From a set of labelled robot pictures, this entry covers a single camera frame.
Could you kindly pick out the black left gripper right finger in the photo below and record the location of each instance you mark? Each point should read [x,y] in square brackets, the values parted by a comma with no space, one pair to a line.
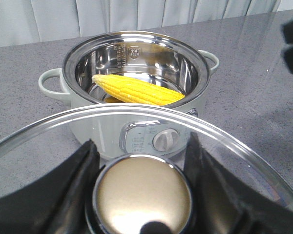
[223,204]

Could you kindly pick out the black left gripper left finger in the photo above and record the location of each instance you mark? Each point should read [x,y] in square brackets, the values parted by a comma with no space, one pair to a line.
[55,203]

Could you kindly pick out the white pleated curtain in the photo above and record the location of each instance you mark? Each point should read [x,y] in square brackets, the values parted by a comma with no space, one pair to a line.
[31,21]

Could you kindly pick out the yellow toy corn cob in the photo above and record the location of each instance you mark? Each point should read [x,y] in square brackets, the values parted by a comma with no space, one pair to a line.
[132,90]

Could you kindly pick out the glass pot lid steel rim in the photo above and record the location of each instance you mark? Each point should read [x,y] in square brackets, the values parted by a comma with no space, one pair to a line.
[134,193]

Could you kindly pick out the pale green electric cooking pot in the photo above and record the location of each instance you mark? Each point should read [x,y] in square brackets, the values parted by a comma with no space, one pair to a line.
[148,56]

